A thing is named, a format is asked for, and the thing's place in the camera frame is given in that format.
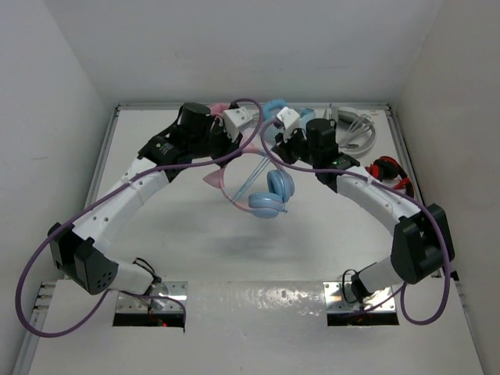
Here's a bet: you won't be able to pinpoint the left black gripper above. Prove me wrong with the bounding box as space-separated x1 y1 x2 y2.
188 117 241 168

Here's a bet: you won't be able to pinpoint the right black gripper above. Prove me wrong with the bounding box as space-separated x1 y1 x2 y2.
274 124 320 166

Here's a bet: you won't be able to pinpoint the blue pink cat-ear headphones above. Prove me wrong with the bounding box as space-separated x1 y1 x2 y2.
202 144 295 219

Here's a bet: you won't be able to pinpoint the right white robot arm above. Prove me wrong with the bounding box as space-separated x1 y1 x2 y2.
272 118 455 302

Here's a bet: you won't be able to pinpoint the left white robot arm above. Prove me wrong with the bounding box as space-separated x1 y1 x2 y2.
49 102 252 295

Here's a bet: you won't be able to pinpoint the pink gaming headphones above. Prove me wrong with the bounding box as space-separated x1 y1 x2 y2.
209 103 230 116

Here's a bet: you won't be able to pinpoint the light blue headphones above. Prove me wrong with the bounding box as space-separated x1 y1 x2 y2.
262 98 316 129

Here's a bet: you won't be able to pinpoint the grey white headphones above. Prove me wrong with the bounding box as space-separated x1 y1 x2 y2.
323 104 377 157

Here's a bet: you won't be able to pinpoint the red black headphones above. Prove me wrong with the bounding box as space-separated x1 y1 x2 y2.
366 155 415 198

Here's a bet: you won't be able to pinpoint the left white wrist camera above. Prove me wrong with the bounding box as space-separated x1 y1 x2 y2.
222 107 252 138

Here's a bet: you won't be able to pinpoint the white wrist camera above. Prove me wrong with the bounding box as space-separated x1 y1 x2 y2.
276 106 301 141
222 107 252 138

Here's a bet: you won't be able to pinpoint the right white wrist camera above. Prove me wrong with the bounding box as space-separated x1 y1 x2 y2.
276 106 301 141

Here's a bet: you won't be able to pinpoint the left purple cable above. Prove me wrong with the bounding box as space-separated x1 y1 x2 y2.
14 97 263 338

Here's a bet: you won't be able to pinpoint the purple cable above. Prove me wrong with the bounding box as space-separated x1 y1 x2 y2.
260 119 454 325
14 97 263 338

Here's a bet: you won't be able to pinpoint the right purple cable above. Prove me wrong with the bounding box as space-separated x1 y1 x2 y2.
260 119 454 325

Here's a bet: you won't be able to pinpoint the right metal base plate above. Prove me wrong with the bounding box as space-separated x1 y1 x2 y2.
323 280 396 314

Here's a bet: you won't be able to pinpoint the metal base plate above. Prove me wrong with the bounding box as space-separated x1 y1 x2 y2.
116 282 187 315
323 280 396 314

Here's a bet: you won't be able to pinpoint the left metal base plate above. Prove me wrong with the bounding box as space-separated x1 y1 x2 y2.
116 282 187 315

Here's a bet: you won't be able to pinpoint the aluminium table edge rail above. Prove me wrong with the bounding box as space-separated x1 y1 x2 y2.
15 102 470 375

